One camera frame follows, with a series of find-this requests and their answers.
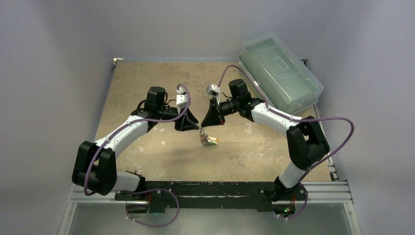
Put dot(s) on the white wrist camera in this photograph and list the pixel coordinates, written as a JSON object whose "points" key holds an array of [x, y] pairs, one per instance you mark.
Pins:
{"points": [[182, 100], [214, 91]]}

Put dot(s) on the metal keyring holder with keys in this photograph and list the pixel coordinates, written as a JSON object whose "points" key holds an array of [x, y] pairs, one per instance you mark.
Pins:
{"points": [[203, 138]]}

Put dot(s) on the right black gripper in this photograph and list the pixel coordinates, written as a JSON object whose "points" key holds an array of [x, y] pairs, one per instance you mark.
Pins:
{"points": [[218, 110]]}

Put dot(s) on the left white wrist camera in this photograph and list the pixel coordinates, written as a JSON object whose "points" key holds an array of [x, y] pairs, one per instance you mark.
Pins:
{"points": [[182, 100]]}

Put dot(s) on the clear plastic storage box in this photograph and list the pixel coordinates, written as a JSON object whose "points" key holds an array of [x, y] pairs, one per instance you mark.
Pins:
{"points": [[286, 81]]}

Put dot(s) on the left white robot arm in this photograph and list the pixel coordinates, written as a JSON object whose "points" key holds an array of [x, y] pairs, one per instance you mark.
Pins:
{"points": [[95, 166]]}

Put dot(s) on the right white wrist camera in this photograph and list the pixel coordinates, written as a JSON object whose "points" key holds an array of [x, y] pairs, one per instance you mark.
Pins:
{"points": [[214, 91]]}

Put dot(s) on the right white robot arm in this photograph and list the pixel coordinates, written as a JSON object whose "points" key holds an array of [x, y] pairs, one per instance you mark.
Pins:
{"points": [[306, 142]]}

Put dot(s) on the aluminium frame rail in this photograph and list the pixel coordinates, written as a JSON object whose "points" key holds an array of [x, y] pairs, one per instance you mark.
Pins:
{"points": [[327, 210]]}

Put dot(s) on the yellow key tag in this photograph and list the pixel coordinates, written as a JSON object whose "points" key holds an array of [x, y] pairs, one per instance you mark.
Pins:
{"points": [[212, 140]]}

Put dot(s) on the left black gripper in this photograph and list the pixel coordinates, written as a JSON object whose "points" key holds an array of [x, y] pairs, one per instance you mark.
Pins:
{"points": [[187, 122]]}

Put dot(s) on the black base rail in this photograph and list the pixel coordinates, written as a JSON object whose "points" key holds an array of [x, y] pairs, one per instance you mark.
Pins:
{"points": [[162, 195]]}

